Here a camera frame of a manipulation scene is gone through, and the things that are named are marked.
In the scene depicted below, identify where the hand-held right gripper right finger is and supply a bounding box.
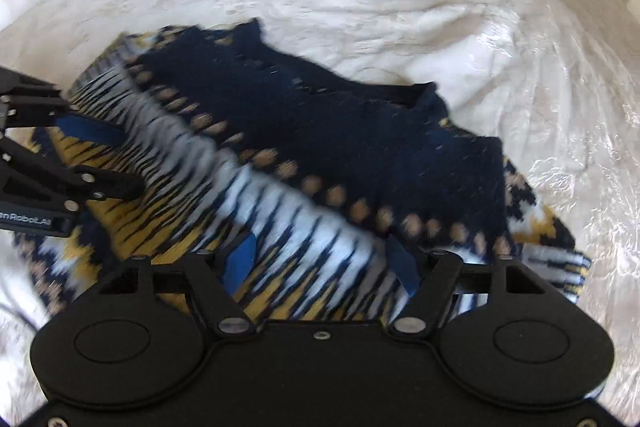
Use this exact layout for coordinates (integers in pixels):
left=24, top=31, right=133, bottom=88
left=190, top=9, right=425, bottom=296
left=385, top=239, right=551, bottom=338

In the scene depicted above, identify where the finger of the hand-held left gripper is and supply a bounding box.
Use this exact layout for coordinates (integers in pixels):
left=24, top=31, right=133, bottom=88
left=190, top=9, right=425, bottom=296
left=0, top=67, right=126, bottom=146
left=0, top=138, right=145, bottom=214

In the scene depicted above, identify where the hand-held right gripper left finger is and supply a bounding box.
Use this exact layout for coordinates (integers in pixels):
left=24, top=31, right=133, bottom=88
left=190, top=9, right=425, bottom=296
left=97, top=232, right=258, bottom=338

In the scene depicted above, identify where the navy yellow patterned knit sweater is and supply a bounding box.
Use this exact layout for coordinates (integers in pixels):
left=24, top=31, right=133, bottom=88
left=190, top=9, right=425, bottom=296
left=15, top=18, right=593, bottom=323

